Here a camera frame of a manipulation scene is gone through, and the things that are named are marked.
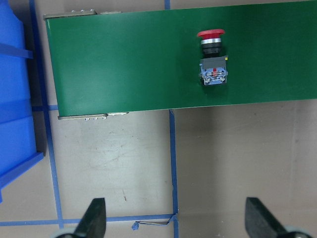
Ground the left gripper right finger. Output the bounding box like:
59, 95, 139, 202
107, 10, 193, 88
245, 197, 288, 238

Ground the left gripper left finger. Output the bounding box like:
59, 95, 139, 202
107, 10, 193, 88
73, 198, 106, 238

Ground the red mushroom push button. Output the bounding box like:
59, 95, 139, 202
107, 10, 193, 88
197, 29, 228, 86

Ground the left blue plastic bin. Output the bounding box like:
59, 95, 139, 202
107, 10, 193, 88
0, 0, 44, 189

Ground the green conveyor belt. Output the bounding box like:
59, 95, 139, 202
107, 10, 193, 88
46, 0, 317, 117

